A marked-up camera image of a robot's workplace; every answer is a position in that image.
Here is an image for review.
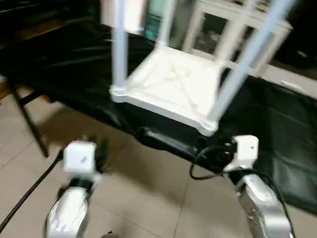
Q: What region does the white glass door cabinet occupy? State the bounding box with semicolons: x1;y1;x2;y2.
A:
181;0;293;77

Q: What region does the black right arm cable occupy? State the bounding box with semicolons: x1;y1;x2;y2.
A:
189;145;288;209

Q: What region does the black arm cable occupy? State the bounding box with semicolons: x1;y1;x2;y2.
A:
0;151;67;234
189;145;288;209

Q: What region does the black metal table frame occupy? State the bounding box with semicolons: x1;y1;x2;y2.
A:
0;74;50;159

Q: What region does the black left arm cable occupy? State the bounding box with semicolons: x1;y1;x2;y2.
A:
0;151;67;234

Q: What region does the black table mat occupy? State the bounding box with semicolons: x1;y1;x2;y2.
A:
0;17;317;216

